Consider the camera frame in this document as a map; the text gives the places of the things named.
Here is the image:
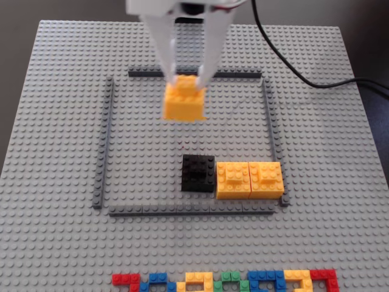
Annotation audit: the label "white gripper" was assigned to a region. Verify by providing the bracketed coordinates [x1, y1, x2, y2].
[125, 0, 246, 91]

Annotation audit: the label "yellow brick cube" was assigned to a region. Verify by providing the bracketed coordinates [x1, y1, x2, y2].
[160, 74, 210, 123]
[215, 161, 252, 200]
[248, 161, 286, 200]

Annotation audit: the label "black brick cube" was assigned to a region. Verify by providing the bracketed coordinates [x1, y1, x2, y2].
[181, 153, 216, 193]

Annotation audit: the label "dark grey brick strip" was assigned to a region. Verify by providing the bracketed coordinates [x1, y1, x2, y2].
[261, 77, 290, 208]
[128, 66, 263, 78]
[92, 76, 115, 210]
[108, 204, 276, 217]

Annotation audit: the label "grey studded baseplate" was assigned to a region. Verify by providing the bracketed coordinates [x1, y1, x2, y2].
[0, 19, 389, 292]

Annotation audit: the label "yellow brick letter B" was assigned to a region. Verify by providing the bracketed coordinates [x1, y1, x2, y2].
[176, 271, 215, 292]

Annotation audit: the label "blue brick letter O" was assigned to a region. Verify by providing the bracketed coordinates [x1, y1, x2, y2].
[139, 271, 178, 292]

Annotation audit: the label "green brick letter O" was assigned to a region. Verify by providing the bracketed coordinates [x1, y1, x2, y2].
[212, 271, 251, 292]

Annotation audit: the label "blue brick letter G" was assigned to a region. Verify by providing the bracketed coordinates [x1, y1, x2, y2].
[247, 269, 287, 292]

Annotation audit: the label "red brick letter T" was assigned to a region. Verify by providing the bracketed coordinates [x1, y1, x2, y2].
[111, 273, 142, 292]

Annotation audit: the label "yellow brick letter E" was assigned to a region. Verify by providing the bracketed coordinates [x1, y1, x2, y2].
[283, 269, 314, 292]

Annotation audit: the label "red brick letter L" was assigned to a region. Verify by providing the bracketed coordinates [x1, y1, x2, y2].
[309, 268, 340, 292]

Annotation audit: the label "thin red servo wires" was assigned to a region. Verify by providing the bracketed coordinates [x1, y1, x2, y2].
[212, 0, 247, 13]

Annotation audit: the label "black cable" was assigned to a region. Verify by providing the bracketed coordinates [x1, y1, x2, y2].
[250, 0, 389, 99]

